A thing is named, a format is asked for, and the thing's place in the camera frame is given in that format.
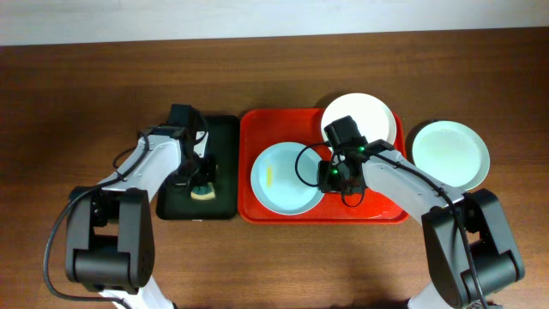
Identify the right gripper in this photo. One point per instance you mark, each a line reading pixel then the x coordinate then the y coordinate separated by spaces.
pixel 323 178

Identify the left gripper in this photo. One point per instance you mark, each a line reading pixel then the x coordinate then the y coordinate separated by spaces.
pixel 208 174

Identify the green and yellow sponge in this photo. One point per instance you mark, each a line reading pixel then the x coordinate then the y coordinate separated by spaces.
pixel 203 192

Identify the light blue plate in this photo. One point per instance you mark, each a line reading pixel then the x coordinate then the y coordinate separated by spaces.
pixel 276 185

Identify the pale green plate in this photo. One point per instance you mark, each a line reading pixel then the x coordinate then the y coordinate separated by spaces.
pixel 452 153

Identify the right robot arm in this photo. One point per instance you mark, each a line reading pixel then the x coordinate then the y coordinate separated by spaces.
pixel 470 249

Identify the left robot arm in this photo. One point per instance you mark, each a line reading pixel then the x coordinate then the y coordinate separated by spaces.
pixel 109 235

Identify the black plastic tray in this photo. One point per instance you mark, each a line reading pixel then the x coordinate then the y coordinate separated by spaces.
pixel 175 203

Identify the red plastic tray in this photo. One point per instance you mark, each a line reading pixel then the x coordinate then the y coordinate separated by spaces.
pixel 262 128

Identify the white plate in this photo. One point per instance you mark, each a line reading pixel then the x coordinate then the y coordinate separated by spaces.
pixel 373 118

